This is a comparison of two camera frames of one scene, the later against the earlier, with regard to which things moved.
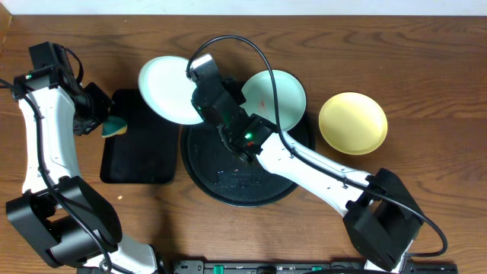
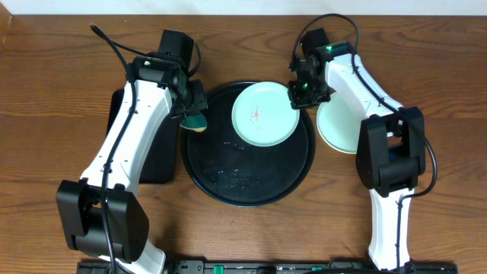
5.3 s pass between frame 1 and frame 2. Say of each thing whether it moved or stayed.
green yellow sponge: moved
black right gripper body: moved
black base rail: stayed
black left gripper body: moved
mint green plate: moved
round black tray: stayed
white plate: moved
